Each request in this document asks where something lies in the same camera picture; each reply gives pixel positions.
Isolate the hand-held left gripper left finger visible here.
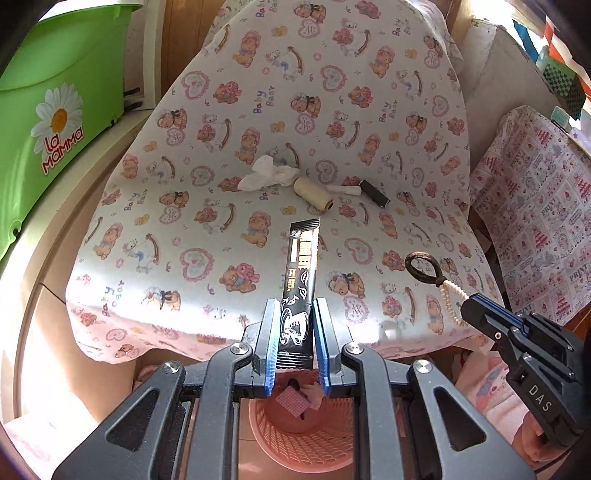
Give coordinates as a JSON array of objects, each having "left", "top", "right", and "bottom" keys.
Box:
[{"left": 51, "top": 298, "right": 283, "bottom": 480}]

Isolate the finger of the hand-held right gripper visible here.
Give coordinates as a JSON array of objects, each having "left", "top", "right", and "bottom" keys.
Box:
[
  {"left": 461, "top": 299, "right": 522, "bottom": 365},
  {"left": 468, "top": 293, "right": 532, "bottom": 330}
]

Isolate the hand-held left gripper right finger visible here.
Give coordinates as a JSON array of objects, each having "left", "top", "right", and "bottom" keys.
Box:
[{"left": 313, "top": 298, "right": 539, "bottom": 480}]

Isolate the beaded bracelet with loop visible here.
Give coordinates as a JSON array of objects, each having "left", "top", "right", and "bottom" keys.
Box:
[{"left": 405, "top": 251, "right": 469, "bottom": 328}]

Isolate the white tissue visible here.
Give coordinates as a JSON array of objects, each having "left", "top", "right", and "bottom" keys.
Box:
[
  {"left": 302, "top": 383, "right": 325, "bottom": 411},
  {"left": 238, "top": 155, "right": 300, "bottom": 191}
]

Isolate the pink checkered box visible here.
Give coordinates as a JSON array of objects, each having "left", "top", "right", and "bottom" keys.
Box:
[{"left": 276, "top": 385, "right": 311, "bottom": 418}]

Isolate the black sachet packet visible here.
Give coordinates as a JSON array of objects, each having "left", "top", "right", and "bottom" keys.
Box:
[{"left": 276, "top": 218, "right": 321, "bottom": 370}]

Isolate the pink plastic waste basket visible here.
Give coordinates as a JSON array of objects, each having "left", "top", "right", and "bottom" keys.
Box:
[{"left": 238, "top": 371, "right": 365, "bottom": 480}]

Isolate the cream thread spool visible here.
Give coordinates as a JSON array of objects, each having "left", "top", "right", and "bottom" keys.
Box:
[{"left": 294, "top": 178, "right": 335, "bottom": 212}]

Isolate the person's right hand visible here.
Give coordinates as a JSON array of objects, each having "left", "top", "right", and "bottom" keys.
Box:
[{"left": 519, "top": 413, "right": 561, "bottom": 464}]

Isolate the person's pink patterned clothing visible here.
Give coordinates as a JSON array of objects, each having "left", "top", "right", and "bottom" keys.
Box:
[{"left": 455, "top": 348, "right": 546, "bottom": 462}]

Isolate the pink print cloth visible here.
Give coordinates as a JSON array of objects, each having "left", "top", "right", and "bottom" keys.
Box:
[{"left": 471, "top": 105, "right": 591, "bottom": 333}]

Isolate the bear print blanket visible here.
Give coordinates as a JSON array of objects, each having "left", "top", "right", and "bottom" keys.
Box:
[{"left": 65, "top": 0, "right": 506, "bottom": 365}]

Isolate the white side cabinet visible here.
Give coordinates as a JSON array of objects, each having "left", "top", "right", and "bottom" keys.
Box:
[{"left": 462, "top": 18, "right": 555, "bottom": 185}]

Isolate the cream cabinet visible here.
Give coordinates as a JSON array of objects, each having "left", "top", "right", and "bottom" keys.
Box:
[{"left": 0, "top": 108, "right": 158, "bottom": 425}]

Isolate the green checkered box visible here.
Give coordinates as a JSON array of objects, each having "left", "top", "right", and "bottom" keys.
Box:
[{"left": 542, "top": 60, "right": 587, "bottom": 109}]

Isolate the colourful patterned cloth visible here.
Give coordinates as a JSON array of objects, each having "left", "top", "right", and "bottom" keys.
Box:
[{"left": 522, "top": 0, "right": 591, "bottom": 65}]

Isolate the white shelf unit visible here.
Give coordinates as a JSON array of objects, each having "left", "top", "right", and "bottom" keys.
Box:
[{"left": 124, "top": 0, "right": 162, "bottom": 112}]

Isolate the green plastic tub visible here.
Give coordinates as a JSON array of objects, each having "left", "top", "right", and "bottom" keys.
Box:
[{"left": 0, "top": 2, "right": 144, "bottom": 261}]

